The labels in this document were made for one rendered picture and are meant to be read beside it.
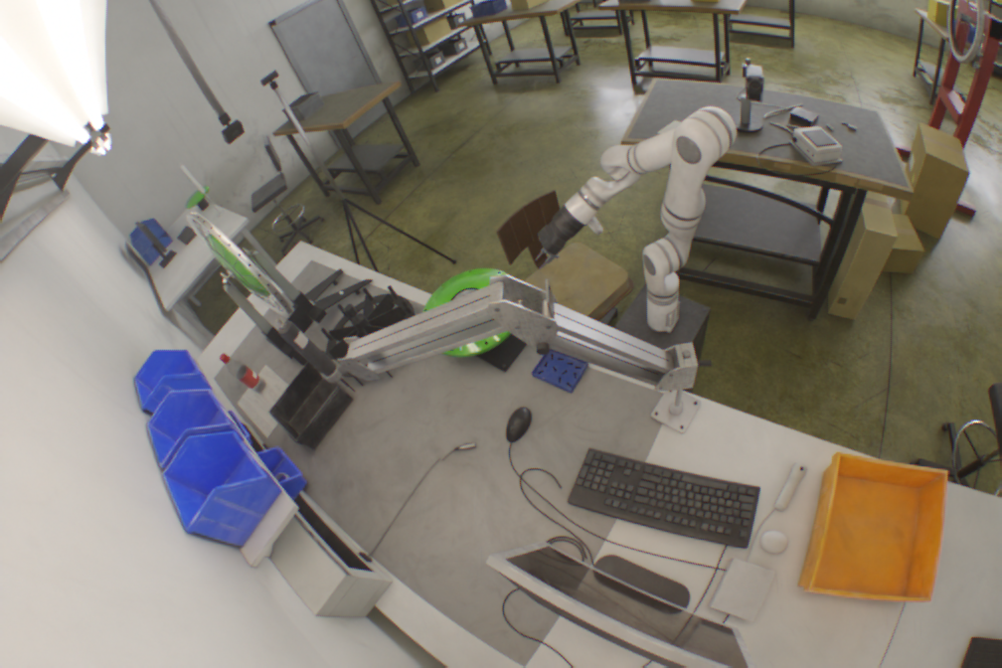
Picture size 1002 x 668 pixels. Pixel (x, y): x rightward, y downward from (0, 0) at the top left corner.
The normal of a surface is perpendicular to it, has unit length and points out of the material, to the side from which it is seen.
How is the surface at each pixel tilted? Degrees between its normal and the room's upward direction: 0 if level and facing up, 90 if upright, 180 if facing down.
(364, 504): 0
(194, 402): 88
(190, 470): 88
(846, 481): 0
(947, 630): 0
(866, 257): 90
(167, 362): 88
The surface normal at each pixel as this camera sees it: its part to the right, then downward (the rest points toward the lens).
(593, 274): -0.28, -0.63
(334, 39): 0.79, 0.27
